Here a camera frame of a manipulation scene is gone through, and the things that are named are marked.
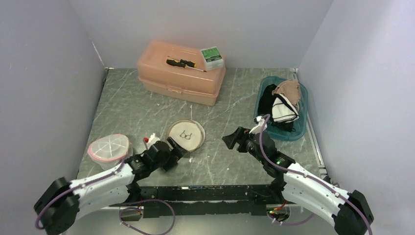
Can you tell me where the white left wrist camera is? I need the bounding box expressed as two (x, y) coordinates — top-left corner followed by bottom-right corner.
(142, 132), (160, 149)

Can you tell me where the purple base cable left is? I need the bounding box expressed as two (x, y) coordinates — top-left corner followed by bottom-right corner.
(118, 198), (175, 235)

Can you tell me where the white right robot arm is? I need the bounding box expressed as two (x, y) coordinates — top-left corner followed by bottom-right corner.
(222, 127), (374, 235)

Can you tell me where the green white small box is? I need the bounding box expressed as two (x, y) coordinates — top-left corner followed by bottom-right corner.
(200, 47), (225, 71)

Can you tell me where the clear round lidded container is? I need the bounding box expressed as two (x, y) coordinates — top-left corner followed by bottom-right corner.
(87, 134), (133, 170)

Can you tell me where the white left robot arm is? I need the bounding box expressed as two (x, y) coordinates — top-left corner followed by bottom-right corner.
(34, 136), (189, 235)

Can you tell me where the pink plastic toolbox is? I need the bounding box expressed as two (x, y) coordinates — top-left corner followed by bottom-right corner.
(137, 41), (226, 106)

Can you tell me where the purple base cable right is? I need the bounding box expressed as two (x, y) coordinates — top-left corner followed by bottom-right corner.
(267, 207), (315, 227)

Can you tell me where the beige pink bra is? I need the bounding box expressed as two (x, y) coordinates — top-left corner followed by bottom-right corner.
(272, 80), (301, 106)

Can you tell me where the black cloth garment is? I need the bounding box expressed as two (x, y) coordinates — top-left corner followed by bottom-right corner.
(258, 84), (294, 132)

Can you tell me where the black yellow screwdriver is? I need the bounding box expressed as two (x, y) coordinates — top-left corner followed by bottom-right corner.
(166, 56), (207, 72)

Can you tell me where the black white bra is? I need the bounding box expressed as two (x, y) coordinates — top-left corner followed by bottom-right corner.
(272, 94), (299, 123)

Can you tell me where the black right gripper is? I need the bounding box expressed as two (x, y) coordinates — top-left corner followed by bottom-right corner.
(222, 126), (266, 165)

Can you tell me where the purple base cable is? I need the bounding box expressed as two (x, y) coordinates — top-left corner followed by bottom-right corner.
(267, 207), (315, 227)
(118, 198), (175, 235)

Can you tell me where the white mesh laundry bag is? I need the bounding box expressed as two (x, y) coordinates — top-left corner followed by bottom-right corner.
(165, 119), (206, 152)

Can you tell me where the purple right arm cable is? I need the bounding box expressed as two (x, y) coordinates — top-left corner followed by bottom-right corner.
(256, 114), (373, 235)

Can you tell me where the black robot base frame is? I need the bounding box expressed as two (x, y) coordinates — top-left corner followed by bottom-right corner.
(112, 175), (292, 218)

